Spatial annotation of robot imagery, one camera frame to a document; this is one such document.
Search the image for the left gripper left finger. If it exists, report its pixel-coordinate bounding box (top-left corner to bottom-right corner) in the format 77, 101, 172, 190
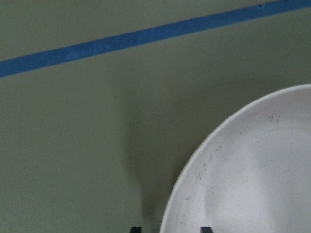
130, 227, 141, 233

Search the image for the pink plate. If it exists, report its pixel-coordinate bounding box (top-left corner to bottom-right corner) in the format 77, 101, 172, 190
160, 84, 311, 233

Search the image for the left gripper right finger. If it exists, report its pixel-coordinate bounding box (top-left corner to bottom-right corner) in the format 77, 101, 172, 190
200, 227, 213, 233

